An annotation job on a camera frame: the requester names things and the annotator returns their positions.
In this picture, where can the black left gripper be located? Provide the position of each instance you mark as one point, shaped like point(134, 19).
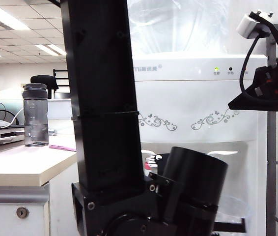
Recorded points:
point(230, 227)

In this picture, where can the clear plastic mug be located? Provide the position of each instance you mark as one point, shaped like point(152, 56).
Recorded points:
point(232, 209)

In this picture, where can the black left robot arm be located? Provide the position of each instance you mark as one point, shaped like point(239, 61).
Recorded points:
point(99, 98)

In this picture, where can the blue cold water tap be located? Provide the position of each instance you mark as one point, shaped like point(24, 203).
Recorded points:
point(225, 153)

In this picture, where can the white water dispenser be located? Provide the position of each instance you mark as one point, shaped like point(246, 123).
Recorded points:
point(190, 98)

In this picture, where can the red hot water tap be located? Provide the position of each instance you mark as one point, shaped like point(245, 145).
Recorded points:
point(147, 166)

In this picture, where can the plastic-wrapped water jug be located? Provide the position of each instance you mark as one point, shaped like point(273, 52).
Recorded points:
point(178, 29)

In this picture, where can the white desk partition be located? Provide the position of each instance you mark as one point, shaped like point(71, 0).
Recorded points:
point(59, 115)

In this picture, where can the dark grey water bottle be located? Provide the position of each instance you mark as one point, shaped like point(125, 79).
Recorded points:
point(36, 118)

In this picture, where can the pink paper sheet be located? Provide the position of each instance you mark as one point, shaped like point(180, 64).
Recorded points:
point(63, 147)

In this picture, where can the black slatted metal rack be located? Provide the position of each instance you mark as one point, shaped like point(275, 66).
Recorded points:
point(60, 73)

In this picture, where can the round metal drawer lock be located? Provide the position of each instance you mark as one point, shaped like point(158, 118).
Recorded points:
point(22, 213)

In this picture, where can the double ceiling light panel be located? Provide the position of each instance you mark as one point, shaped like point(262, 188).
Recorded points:
point(50, 50)

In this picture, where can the black office chair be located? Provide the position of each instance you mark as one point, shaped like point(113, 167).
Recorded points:
point(43, 81)

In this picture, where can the white plastic bag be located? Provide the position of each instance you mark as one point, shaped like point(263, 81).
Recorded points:
point(10, 93)

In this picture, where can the long ceiling light panel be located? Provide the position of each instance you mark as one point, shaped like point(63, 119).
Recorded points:
point(6, 18)

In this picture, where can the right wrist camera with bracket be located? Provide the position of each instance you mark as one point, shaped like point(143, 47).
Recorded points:
point(245, 27)

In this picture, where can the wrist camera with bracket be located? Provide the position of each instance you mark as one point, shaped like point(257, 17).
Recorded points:
point(245, 27)
point(151, 161)

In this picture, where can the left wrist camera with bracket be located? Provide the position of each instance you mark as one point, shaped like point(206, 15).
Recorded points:
point(151, 161)

